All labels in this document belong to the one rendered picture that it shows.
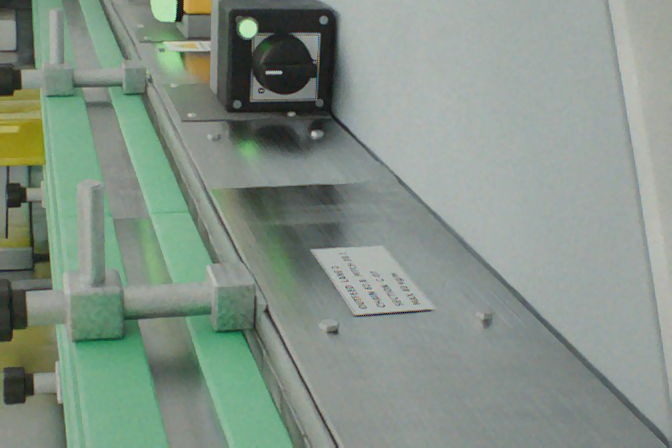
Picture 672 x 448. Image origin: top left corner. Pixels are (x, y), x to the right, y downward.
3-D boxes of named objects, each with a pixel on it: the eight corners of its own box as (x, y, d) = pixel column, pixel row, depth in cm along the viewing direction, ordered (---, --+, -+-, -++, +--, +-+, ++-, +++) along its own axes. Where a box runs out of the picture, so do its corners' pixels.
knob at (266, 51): (308, 91, 82) (319, 102, 79) (250, 92, 81) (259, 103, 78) (310, 32, 81) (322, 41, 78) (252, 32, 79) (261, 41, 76)
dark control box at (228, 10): (308, 87, 91) (208, 89, 88) (312, -7, 88) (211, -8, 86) (334, 113, 83) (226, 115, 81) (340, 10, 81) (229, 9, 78)
